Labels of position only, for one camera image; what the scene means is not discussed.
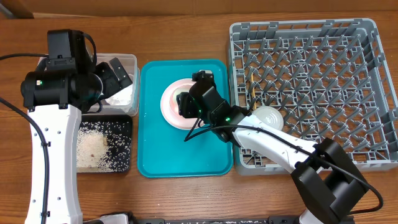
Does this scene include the pink plate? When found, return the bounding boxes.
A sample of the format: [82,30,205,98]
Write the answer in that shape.
[160,78,196,130]

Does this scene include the white napkin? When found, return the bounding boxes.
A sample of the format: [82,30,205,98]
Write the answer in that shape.
[105,85,133,106]

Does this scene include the wooden chopstick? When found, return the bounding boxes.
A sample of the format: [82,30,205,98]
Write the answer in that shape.
[251,73,257,111]

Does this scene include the rice leftovers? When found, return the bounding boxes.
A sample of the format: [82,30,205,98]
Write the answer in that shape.
[76,121,132,172]

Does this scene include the grey bowl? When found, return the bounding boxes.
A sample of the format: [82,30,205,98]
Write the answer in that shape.
[252,106,284,131]

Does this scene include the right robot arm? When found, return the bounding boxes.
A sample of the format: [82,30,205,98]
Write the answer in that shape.
[175,80,371,223]

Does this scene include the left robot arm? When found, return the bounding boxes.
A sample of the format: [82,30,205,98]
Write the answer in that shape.
[21,58,106,223]

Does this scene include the grey dishwasher rack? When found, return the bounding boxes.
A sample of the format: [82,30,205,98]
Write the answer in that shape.
[228,18,397,171]

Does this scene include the clear plastic bin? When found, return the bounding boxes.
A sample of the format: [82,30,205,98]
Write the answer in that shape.
[37,54,141,118]

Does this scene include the teal serving tray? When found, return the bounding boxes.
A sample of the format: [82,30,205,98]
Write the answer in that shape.
[137,59,233,178]

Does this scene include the black tray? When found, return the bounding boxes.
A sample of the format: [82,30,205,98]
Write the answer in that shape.
[76,114,134,174]

